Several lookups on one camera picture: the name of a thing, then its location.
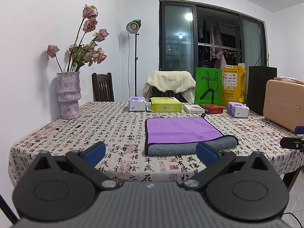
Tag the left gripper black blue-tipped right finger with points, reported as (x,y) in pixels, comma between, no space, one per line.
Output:
(239,188)

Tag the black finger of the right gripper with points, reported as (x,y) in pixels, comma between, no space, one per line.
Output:
(296,143)

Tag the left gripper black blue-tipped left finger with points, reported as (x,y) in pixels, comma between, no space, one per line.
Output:
(56,188)

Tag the purple and grey towel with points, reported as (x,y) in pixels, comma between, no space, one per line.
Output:
(180,135)

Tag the right purple tissue pack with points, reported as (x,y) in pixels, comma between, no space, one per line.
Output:
(238,110)

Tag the purple tissue pack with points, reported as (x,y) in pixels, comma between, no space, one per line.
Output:
(238,110)
(137,104)

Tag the black rectangular box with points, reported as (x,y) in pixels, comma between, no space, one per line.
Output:
(257,80)

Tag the red small box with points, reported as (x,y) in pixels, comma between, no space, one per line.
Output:
(212,109)

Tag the yellow paper bag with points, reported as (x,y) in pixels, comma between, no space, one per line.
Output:
(234,84)

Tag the white small box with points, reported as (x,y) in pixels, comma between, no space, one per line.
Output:
(193,109)

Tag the pink speckled ceramic vase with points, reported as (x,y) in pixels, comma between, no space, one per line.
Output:
(68,94)

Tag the green mucun paper bag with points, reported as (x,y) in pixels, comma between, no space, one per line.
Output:
(208,88)

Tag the dark wooden chair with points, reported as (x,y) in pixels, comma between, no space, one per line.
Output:
(102,87)

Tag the chair with cream garment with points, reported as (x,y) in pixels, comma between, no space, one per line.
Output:
(169,93)

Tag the left purple tissue pack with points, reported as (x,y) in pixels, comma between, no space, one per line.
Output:
(137,104)

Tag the lime green cardboard box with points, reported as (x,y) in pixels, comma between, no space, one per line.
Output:
(165,104)

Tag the cream garment on chair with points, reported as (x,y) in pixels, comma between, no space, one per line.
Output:
(177,81)

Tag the dried pink rose bouquet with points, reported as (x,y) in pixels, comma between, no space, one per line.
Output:
(85,50)

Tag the dark framed sliding window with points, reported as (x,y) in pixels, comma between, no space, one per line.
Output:
(193,35)

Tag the studio lamp on stand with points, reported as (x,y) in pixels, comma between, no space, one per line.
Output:
(133,28)

